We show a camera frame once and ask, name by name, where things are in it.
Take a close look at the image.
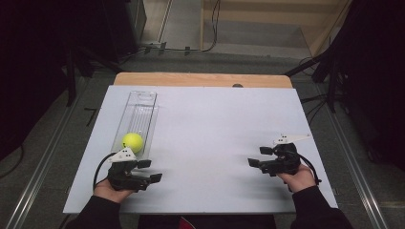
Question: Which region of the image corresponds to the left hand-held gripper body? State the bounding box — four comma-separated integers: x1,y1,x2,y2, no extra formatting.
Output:
106,146,153,193

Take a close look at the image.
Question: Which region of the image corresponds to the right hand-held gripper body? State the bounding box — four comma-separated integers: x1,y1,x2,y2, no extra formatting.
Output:
260,133,312,177

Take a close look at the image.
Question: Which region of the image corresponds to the yellow tennis ball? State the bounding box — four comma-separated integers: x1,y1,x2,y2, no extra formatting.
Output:
121,132,145,155

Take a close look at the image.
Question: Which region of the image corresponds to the clear plastic tray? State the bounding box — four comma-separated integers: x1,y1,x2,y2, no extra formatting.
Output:
110,90,160,160

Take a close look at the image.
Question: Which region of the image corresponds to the person's left hand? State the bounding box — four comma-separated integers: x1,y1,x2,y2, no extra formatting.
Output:
94,177,135,204

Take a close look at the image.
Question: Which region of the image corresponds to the person's right hand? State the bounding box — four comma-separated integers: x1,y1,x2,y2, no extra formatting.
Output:
275,163,317,195

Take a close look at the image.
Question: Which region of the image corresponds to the black metal stand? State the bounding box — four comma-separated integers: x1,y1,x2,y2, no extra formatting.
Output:
284,47,339,115
64,47,126,108

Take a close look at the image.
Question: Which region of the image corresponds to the wooden table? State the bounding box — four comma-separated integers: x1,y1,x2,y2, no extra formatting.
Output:
113,72,294,90

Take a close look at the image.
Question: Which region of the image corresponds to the black cabinet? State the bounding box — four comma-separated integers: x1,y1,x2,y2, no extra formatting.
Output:
100,0,148,62

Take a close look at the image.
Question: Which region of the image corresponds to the left hand-held gripper black cable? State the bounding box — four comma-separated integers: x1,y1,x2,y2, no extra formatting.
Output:
93,151,118,192

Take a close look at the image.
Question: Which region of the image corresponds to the hand-held gripper black cable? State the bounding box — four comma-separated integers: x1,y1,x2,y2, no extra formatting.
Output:
93,151,118,192
295,152,323,186

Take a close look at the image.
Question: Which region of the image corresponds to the right hand-held gripper black cable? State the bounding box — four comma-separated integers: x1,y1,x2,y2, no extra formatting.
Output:
295,152,323,186

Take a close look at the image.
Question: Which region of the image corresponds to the aluminium floor rail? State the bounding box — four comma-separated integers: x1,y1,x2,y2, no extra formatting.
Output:
4,75,94,229
318,92,390,229

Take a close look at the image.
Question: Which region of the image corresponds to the wooden frame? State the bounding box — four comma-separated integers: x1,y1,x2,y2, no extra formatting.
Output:
199,0,353,59

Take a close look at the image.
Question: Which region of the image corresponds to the black floor cable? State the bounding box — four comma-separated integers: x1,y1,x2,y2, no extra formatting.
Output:
118,0,223,66

